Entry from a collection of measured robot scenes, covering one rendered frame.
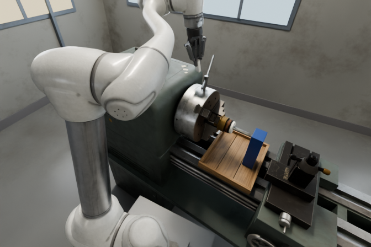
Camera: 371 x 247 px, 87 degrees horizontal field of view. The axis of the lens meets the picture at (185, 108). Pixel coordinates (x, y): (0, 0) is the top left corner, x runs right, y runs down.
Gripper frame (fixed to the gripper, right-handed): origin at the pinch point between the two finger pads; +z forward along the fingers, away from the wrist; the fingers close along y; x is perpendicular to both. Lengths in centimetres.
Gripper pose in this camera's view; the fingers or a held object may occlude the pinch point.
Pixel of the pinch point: (197, 65)
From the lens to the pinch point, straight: 105.8
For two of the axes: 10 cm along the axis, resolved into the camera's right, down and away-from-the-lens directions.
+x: -6.0, -4.6, 6.6
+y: 7.9, -4.7, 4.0
